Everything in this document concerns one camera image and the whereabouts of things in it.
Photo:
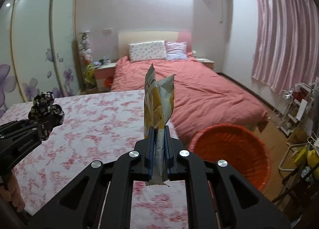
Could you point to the coral red duvet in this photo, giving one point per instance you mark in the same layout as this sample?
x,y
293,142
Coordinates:
x,y
203,98

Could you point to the pink striped pillow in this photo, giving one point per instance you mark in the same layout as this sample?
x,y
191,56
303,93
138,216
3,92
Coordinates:
x,y
176,51

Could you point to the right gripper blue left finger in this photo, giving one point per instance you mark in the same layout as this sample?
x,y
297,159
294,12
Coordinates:
x,y
151,151

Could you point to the pink left nightstand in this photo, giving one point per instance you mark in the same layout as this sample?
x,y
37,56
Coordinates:
x,y
104,76

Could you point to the right bedside nightstand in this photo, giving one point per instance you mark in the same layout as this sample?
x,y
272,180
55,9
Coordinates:
x,y
207,62

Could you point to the white wire rack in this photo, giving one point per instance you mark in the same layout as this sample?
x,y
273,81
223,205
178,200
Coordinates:
x,y
299,106

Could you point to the pink striped curtain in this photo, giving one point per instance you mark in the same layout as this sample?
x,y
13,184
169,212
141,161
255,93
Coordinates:
x,y
287,43

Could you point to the orange trash basket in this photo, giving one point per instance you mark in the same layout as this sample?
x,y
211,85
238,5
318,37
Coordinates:
x,y
241,148

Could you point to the white mug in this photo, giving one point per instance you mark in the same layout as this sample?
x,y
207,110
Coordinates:
x,y
106,61

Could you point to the black daisy print scrunchie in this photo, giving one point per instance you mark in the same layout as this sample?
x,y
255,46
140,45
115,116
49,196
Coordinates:
x,y
45,114

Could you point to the floral sliding wardrobe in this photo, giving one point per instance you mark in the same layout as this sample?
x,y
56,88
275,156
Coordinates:
x,y
38,50

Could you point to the stack of plush toys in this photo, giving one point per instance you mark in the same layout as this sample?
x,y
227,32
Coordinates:
x,y
86,58

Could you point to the person's left hand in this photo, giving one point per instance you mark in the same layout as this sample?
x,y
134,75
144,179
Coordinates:
x,y
12,193

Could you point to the yellow white snack wrapper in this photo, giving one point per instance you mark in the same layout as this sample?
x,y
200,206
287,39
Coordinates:
x,y
158,109

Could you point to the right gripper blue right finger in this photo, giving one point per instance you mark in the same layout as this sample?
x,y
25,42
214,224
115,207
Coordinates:
x,y
167,144

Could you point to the pink floral tablecloth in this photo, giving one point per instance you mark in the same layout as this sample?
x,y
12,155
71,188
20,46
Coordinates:
x,y
101,127

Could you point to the floral white pillow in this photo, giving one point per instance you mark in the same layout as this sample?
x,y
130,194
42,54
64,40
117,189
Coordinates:
x,y
152,50

